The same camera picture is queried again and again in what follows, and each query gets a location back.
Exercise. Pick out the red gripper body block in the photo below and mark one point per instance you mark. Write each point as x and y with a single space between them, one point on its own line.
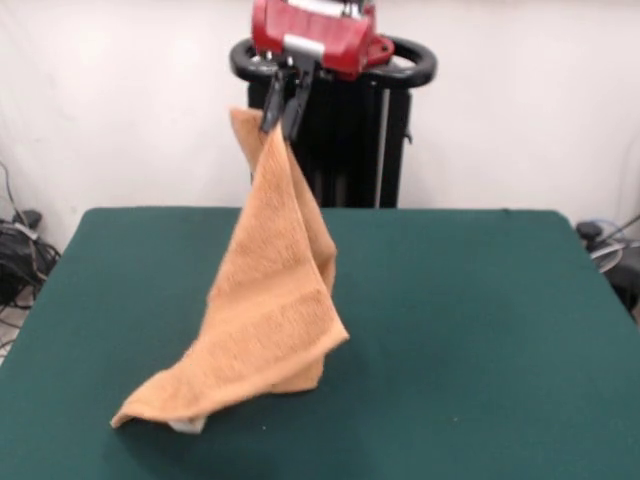
330 35

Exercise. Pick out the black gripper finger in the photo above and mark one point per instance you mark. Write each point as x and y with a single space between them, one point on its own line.
300 105
272 105

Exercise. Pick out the tan terry towel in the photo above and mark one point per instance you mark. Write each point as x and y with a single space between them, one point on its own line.
270 300

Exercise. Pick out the small black power adapter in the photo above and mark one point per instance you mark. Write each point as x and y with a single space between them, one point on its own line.
32 217

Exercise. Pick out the dark green table cloth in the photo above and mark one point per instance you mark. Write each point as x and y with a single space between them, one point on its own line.
475 325

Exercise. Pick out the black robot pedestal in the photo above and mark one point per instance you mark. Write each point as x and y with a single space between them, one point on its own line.
350 150

